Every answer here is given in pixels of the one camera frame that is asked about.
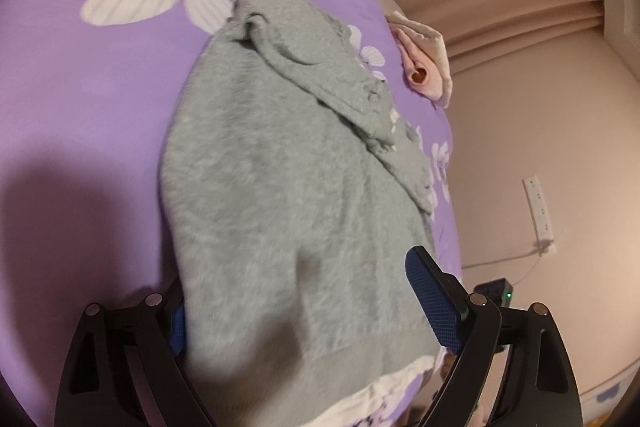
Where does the white power strip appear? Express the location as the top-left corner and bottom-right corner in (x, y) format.
(522, 175), (556, 244)

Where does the grey knit sweater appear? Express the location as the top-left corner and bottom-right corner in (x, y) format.
(159, 0), (447, 412)

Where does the purple floral bed sheet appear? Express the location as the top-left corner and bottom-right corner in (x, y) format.
(0, 0), (463, 427)

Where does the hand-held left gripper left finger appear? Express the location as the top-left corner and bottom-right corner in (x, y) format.
(54, 278), (217, 427)

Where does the white cable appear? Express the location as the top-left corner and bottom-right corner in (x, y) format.
(462, 241), (557, 289)

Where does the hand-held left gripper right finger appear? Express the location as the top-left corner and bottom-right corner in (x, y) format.
(404, 245), (584, 427)

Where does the pink folded cloth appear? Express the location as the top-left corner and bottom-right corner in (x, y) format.
(387, 10), (454, 108)

